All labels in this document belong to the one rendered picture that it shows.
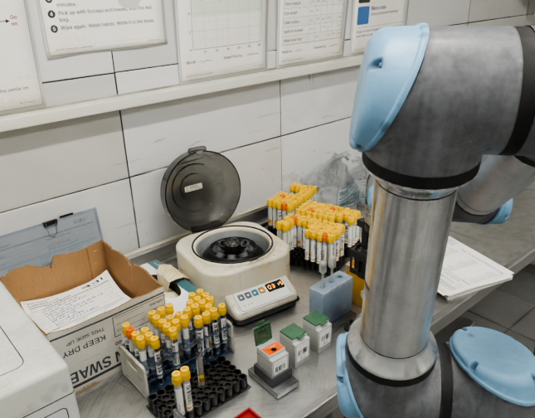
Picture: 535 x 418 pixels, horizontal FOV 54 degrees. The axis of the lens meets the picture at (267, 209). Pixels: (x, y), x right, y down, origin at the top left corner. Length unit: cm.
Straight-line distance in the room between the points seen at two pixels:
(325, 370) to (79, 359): 47
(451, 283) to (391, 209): 85
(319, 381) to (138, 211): 66
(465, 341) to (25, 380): 55
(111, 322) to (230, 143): 68
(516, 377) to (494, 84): 40
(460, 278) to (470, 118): 96
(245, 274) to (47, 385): 62
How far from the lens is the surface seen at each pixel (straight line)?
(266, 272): 124
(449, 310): 131
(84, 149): 132
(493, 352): 77
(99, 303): 124
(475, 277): 143
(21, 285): 129
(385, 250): 59
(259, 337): 103
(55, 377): 70
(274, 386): 104
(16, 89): 124
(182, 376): 95
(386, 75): 47
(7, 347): 75
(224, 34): 147
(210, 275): 119
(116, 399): 109
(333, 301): 117
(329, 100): 179
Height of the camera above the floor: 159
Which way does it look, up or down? 24 degrees down
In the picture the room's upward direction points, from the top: 2 degrees counter-clockwise
